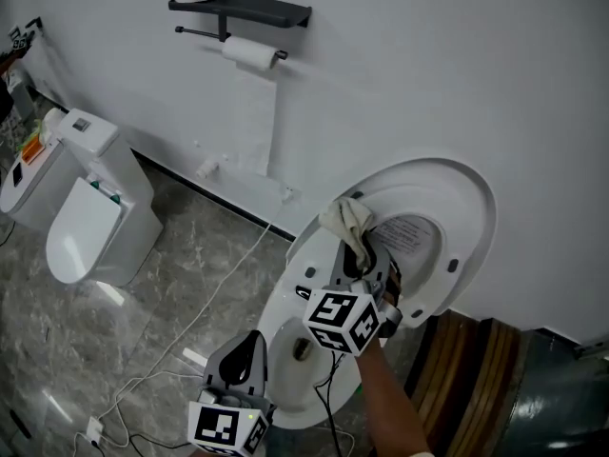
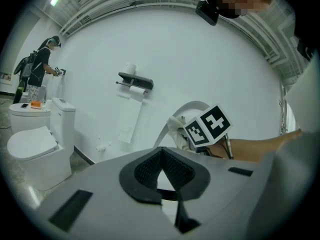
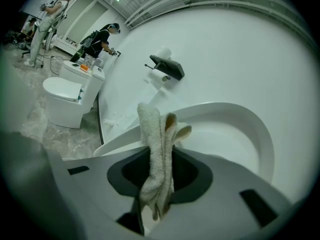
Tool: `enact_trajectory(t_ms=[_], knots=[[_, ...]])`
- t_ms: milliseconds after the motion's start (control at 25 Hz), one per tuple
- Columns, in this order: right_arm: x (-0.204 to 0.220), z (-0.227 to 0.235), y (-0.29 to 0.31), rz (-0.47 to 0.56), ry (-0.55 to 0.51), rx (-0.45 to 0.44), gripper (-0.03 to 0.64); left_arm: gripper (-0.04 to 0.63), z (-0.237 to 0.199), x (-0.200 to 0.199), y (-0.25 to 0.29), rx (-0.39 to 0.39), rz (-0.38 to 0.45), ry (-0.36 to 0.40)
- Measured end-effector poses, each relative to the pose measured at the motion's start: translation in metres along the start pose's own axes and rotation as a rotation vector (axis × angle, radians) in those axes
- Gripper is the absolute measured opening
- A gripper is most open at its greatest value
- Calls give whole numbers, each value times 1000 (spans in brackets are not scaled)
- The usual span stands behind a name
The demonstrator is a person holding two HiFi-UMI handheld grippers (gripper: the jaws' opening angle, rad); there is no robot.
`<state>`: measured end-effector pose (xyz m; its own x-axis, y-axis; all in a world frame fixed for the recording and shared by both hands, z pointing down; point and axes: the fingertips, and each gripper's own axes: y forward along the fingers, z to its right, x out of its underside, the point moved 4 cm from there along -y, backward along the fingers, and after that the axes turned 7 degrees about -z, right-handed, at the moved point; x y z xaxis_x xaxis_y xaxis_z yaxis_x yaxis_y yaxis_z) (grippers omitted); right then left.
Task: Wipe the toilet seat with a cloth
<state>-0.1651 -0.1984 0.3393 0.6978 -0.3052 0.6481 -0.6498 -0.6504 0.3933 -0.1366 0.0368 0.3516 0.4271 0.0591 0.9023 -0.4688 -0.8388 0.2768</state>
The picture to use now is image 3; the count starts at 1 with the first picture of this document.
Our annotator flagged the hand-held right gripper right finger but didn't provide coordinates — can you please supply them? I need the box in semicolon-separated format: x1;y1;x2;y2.
169;146;214;205

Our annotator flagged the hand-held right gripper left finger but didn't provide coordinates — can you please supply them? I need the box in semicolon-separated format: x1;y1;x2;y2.
106;147;151;236

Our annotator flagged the white wiping cloth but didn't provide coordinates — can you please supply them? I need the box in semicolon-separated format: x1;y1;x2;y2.
136;102;193;221

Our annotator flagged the white toilet with tank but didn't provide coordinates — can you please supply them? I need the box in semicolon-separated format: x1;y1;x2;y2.
42;66;106;130

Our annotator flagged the hanging toilet paper roll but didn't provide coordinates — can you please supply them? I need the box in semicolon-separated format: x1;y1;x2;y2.
149;68;171;84

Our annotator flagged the upright toilet paper roll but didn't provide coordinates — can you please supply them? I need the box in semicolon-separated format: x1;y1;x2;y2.
152;46;172;60

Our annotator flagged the black wall paper holder shelf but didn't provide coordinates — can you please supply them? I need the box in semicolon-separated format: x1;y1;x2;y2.
144;54;186;82

